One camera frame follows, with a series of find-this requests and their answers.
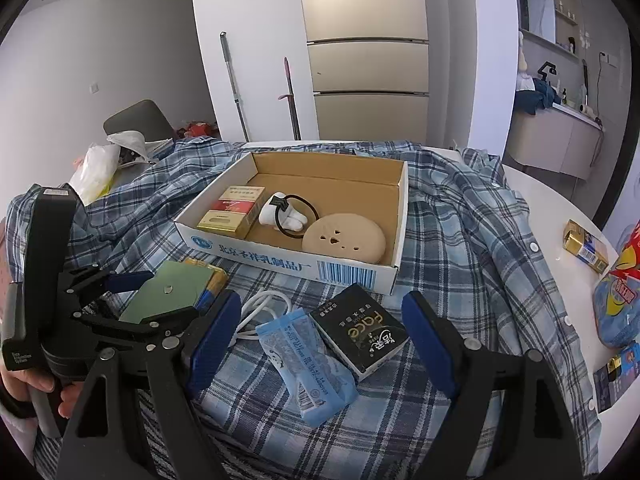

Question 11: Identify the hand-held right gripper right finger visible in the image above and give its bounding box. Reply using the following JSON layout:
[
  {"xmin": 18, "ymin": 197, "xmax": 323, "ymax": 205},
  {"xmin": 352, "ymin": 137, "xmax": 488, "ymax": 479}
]
[{"xmin": 401, "ymin": 290, "xmax": 587, "ymax": 480}]

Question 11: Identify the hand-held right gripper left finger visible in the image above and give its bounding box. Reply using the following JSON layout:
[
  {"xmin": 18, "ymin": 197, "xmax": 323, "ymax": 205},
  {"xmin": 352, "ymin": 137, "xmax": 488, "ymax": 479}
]
[{"xmin": 55, "ymin": 290, "xmax": 243, "ymax": 480}]

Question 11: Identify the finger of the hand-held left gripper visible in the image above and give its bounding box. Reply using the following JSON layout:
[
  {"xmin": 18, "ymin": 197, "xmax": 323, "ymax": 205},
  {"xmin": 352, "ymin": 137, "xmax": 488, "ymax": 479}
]
[
  {"xmin": 56, "ymin": 262, "xmax": 156, "ymax": 297},
  {"xmin": 74, "ymin": 305, "xmax": 202, "ymax": 356}
]

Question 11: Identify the green tissue packet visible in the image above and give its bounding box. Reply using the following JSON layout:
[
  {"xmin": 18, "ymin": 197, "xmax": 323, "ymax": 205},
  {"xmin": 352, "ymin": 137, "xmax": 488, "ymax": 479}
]
[{"xmin": 119, "ymin": 259, "xmax": 229, "ymax": 326}]

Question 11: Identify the person's left hand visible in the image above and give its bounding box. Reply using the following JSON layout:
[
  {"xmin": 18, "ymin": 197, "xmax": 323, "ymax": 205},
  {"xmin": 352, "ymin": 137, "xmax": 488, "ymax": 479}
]
[{"xmin": 0, "ymin": 360, "xmax": 87, "ymax": 420}]

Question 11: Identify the black tissue packet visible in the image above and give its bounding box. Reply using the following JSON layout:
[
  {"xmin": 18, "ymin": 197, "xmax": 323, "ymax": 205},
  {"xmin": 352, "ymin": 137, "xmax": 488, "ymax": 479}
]
[{"xmin": 309, "ymin": 282, "xmax": 410, "ymax": 382}]

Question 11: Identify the light blue tissue packet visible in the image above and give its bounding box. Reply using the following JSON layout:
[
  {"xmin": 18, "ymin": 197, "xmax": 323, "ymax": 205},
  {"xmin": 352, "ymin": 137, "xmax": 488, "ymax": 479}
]
[{"xmin": 255, "ymin": 308, "xmax": 359, "ymax": 429}]

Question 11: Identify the gold flat carton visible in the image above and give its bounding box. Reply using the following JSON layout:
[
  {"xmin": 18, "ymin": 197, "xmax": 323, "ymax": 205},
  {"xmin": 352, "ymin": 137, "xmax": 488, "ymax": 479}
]
[{"xmin": 196, "ymin": 211, "xmax": 254, "ymax": 239}]

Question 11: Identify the yellowish translucent plastic bag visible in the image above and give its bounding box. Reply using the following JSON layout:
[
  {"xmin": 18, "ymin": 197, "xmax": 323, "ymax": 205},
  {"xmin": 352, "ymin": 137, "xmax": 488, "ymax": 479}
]
[{"xmin": 68, "ymin": 143, "xmax": 122, "ymax": 206}]

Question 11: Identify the blue plaid shirt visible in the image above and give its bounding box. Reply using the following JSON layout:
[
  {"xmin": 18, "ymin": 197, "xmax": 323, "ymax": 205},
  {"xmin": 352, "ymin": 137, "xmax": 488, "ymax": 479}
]
[{"xmin": 4, "ymin": 139, "xmax": 602, "ymax": 480}]

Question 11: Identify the beige round pad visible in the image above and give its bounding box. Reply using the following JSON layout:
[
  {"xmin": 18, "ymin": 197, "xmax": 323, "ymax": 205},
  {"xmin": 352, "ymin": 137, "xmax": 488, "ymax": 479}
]
[{"xmin": 301, "ymin": 212, "xmax": 387, "ymax": 264}]

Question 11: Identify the gold and red carton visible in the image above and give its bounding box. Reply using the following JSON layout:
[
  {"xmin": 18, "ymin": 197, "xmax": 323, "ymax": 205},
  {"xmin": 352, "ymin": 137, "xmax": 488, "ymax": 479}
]
[{"xmin": 218, "ymin": 186, "xmax": 266, "ymax": 217}]

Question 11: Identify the white plastic bag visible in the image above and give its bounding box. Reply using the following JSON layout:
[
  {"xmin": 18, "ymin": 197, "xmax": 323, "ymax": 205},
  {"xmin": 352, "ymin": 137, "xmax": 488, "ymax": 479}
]
[{"xmin": 105, "ymin": 130, "xmax": 174, "ymax": 166}]

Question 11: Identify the grey chair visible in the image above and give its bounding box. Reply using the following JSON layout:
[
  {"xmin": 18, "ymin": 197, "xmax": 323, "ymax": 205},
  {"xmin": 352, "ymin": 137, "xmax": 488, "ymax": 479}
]
[{"xmin": 103, "ymin": 99, "xmax": 176, "ymax": 147}]

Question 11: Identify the red cloth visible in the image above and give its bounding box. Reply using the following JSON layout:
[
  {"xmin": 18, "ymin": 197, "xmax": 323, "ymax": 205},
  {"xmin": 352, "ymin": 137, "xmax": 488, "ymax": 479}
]
[{"xmin": 174, "ymin": 120, "xmax": 221, "ymax": 140}]

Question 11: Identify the open cardboard box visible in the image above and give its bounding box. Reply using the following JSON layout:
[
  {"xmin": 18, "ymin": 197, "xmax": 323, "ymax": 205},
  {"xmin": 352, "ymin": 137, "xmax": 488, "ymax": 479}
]
[{"xmin": 173, "ymin": 150, "xmax": 409, "ymax": 295}]

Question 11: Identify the gold small box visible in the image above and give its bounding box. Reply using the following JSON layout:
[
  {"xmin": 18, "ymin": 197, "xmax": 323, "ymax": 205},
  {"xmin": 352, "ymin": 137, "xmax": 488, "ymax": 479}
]
[{"xmin": 563, "ymin": 219, "xmax": 610, "ymax": 275}]

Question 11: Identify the blue snack packet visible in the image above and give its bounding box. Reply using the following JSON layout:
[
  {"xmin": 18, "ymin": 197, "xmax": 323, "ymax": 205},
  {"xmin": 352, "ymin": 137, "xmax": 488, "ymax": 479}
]
[{"xmin": 592, "ymin": 259, "xmax": 640, "ymax": 349}]

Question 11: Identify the blue and yellow small box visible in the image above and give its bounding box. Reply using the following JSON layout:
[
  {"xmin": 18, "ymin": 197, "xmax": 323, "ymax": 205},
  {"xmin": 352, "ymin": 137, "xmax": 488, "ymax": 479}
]
[{"xmin": 593, "ymin": 340, "xmax": 640, "ymax": 414}]

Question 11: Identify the red snack packet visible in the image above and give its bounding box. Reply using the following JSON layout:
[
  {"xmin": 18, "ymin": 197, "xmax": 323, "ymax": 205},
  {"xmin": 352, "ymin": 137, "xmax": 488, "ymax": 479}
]
[{"xmin": 612, "ymin": 220, "xmax": 640, "ymax": 287}]

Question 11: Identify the beige vanity cabinet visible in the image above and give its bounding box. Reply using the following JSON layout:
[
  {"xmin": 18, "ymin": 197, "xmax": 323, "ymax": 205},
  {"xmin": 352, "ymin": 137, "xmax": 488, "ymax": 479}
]
[{"xmin": 502, "ymin": 99, "xmax": 606, "ymax": 181}]

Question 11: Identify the dark blue cloth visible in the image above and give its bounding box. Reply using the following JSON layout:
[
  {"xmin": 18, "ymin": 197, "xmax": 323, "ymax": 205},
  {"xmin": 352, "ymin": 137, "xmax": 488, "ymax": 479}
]
[{"xmin": 516, "ymin": 77, "xmax": 562, "ymax": 117}]

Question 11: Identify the beige refrigerator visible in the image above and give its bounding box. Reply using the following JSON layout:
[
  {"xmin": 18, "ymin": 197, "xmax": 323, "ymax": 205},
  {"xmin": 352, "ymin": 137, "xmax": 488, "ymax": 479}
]
[{"xmin": 297, "ymin": 0, "xmax": 431, "ymax": 144}]

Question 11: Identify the white cable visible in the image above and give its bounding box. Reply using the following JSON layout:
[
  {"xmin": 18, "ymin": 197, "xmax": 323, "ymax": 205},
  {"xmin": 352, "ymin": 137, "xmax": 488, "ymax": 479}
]
[{"xmin": 233, "ymin": 290, "xmax": 294, "ymax": 345}]

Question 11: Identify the grey handled mop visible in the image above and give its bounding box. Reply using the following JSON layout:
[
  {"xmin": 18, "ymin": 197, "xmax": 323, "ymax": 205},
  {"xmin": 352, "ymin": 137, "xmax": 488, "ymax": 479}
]
[{"xmin": 218, "ymin": 31, "xmax": 251, "ymax": 141}]

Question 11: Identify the pink handled broom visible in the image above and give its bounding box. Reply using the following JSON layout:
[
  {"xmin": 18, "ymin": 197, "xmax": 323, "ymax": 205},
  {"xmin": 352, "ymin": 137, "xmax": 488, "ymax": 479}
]
[{"xmin": 277, "ymin": 57, "xmax": 303, "ymax": 141}]

